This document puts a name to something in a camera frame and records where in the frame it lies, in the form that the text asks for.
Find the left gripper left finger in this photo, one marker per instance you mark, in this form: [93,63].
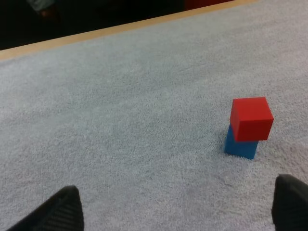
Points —
[57,214]

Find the red cube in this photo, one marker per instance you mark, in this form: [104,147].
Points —
[252,118]

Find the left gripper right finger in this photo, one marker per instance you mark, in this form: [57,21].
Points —
[291,204]

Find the blue cube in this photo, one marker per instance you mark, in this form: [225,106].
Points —
[240,148]

